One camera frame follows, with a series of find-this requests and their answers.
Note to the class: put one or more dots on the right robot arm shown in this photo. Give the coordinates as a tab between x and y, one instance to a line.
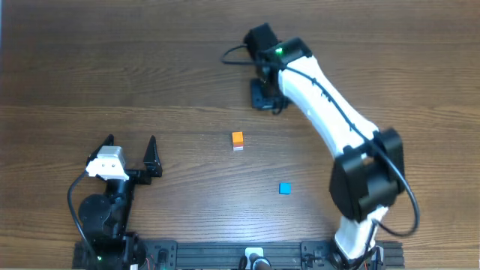
322	105

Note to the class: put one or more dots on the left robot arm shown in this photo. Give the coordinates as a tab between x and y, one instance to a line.
101	217

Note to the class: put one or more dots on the mounting rail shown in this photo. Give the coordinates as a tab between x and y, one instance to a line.
225	255

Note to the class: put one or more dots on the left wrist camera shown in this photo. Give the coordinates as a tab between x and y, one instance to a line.
108	163

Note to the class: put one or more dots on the orange cube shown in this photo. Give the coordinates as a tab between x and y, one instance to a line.
237	138

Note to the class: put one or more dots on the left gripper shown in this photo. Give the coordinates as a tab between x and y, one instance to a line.
139	177

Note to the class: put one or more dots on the white cube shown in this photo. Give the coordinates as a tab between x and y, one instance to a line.
238	149

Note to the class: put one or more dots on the blue cube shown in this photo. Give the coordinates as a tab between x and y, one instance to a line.
285	188

